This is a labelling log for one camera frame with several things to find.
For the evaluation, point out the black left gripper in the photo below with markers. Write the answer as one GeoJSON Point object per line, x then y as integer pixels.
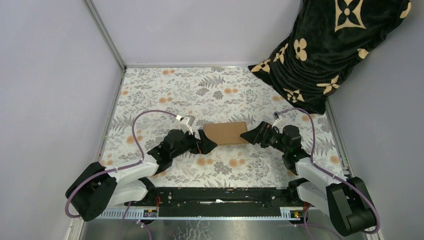
{"type": "Point", "coordinates": [204, 146]}

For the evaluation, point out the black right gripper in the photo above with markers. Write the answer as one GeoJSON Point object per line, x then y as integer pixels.
{"type": "Point", "coordinates": [257, 135]}

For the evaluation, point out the brown cardboard box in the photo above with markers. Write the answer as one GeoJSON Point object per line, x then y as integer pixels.
{"type": "Point", "coordinates": [226, 133]}

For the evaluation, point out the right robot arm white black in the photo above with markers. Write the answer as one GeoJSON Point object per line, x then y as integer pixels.
{"type": "Point", "coordinates": [346, 201]}

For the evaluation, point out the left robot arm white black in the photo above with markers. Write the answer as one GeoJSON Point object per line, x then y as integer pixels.
{"type": "Point", "coordinates": [99, 187]}

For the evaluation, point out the floral patterned table mat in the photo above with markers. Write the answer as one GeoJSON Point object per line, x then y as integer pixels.
{"type": "Point", "coordinates": [149, 97]}

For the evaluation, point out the black beige flower blanket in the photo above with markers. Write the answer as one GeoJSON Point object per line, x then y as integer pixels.
{"type": "Point", "coordinates": [328, 39]}

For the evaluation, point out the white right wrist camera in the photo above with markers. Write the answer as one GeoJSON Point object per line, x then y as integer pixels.
{"type": "Point", "coordinates": [279, 120]}

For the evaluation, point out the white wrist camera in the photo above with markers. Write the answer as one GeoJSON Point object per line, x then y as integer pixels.
{"type": "Point", "coordinates": [279, 120]}
{"type": "Point", "coordinates": [185, 123]}

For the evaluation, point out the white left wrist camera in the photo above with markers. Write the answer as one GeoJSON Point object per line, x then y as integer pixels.
{"type": "Point", "coordinates": [185, 123]}

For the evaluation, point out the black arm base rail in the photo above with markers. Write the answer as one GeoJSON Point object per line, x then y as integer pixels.
{"type": "Point", "coordinates": [198, 199]}

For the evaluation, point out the grey slotted cable duct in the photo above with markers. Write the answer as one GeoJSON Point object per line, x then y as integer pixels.
{"type": "Point", "coordinates": [268, 214]}

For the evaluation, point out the aluminium frame post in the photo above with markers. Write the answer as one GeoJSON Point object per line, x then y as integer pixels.
{"type": "Point", "coordinates": [101, 27]}

